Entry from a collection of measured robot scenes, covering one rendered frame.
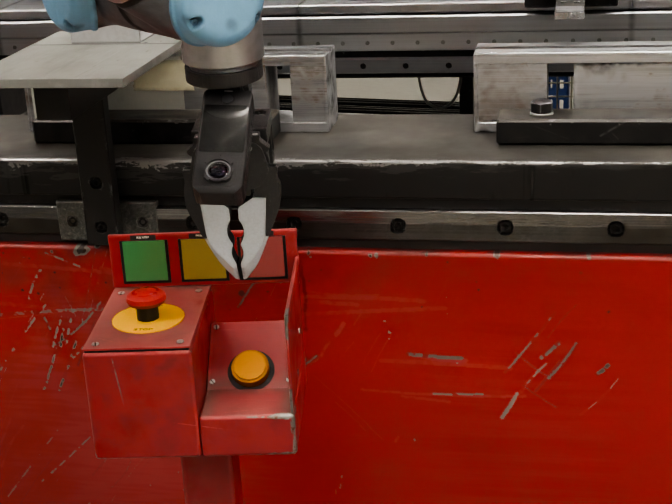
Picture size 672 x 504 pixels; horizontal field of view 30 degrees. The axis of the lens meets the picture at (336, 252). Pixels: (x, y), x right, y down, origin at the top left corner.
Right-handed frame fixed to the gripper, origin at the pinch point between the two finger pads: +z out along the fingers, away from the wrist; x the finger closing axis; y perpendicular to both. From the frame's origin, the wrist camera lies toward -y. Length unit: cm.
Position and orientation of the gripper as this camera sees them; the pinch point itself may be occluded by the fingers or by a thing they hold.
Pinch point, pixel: (240, 269)
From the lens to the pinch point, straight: 121.5
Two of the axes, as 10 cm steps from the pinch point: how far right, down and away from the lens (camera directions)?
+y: 0.3, -4.3, 9.0
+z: 0.5, 9.0, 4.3
